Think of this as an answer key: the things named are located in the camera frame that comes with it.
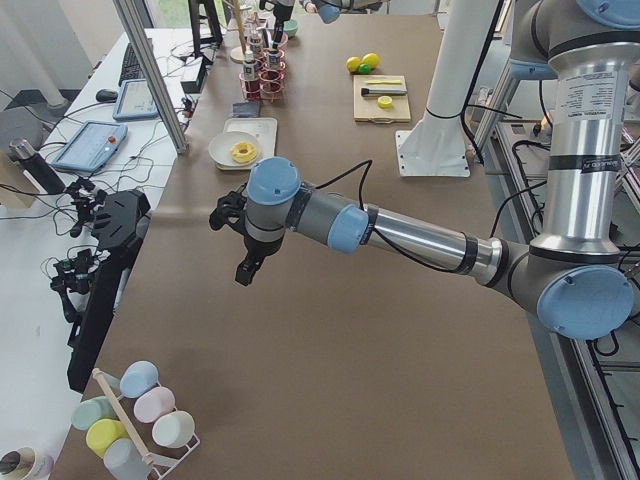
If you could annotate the yellow lemon lower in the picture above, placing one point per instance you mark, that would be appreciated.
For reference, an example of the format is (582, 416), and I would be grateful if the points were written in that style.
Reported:
(353, 63)

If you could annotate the black camera stand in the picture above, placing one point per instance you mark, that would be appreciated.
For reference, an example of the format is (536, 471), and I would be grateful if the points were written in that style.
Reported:
(87, 284)

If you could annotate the yellow lemon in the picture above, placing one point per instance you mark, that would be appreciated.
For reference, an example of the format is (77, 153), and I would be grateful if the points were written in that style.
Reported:
(371, 59)
(353, 63)

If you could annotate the aluminium frame post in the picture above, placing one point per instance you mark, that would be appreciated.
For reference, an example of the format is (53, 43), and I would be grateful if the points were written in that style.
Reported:
(132, 24)

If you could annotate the yellow cup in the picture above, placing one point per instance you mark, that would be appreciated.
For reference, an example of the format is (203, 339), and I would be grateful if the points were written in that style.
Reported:
(102, 434)

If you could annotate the grey folded cloth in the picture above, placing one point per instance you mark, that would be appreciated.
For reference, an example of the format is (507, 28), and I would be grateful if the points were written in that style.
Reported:
(250, 109)

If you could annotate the teach pendant tablet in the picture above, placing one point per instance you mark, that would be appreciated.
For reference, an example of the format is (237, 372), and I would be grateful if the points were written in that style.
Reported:
(134, 102)
(91, 147)

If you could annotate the tea bottle in rack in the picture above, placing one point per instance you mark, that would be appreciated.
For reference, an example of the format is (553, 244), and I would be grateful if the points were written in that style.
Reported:
(251, 77)

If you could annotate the copper wire bottle rack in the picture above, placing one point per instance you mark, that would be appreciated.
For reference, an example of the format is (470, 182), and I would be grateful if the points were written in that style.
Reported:
(263, 76)

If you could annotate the wooden rod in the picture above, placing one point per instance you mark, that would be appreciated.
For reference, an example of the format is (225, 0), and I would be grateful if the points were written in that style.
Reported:
(105, 385)

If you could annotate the green cup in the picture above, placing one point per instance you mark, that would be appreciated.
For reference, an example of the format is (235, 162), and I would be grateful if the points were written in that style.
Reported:
(90, 411)

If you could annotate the teach pendant tablet near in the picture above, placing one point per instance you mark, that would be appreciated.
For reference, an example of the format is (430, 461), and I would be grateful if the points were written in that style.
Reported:
(91, 147)

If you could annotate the tea bottle at edge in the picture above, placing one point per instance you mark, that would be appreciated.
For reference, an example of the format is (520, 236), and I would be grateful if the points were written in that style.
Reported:
(256, 44)

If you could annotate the steel muddler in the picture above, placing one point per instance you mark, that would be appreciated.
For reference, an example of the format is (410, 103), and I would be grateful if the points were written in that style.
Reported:
(371, 92)

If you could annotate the black thermos bottle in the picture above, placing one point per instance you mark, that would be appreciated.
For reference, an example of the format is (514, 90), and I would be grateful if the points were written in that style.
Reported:
(31, 160)

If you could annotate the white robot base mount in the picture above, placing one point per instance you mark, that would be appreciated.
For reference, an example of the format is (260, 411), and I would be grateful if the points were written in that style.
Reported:
(436, 147)

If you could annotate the pink cup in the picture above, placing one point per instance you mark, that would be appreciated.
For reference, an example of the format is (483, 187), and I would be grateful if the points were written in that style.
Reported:
(153, 404)

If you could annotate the tea bottle white cap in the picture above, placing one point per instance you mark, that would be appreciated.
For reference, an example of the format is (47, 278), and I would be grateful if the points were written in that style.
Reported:
(273, 72)

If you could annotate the glazed donut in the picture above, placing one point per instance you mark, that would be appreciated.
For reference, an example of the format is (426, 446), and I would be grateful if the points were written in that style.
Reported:
(244, 152)

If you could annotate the grey cup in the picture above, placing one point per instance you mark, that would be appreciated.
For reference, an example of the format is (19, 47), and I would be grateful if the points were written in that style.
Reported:
(123, 461)

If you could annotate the mint green bowl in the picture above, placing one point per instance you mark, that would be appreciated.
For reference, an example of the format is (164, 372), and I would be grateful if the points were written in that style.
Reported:
(291, 27)

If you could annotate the white round plate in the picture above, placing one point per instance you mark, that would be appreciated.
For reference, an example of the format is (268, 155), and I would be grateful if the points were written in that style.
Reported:
(219, 149)

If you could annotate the black computer mouse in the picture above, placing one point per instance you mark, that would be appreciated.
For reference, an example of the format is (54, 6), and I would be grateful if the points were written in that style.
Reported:
(106, 96)

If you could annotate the cream cup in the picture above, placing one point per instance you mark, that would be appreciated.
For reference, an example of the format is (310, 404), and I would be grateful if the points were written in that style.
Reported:
(174, 429)

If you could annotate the paper tape roll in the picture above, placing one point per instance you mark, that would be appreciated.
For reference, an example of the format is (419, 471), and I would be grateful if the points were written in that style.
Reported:
(26, 464)

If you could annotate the white tray with bear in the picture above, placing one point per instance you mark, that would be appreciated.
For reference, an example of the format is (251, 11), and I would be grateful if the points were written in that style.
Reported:
(263, 129)

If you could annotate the half lemon slice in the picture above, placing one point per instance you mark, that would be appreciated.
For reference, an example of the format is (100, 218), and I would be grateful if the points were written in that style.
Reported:
(384, 102)

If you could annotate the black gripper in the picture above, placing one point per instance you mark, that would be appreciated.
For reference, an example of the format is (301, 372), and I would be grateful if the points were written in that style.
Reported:
(276, 36)
(254, 248)

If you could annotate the teach pendant tablet far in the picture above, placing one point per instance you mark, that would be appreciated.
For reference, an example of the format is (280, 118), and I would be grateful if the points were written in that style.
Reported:
(134, 102)

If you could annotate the white cup rack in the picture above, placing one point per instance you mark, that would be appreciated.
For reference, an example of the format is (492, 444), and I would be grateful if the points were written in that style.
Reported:
(166, 460)

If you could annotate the wooden cutting board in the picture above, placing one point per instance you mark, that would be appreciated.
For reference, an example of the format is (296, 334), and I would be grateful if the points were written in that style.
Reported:
(365, 109)

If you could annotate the blue cup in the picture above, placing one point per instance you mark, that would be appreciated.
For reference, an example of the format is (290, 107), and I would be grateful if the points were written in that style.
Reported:
(140, 377)

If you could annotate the yellow lemon upper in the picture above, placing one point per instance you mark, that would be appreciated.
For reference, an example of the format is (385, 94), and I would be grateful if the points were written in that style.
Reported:
(371, 59)

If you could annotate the black keyboard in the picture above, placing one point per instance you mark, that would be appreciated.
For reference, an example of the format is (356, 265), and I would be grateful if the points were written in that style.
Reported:
(130, 67)

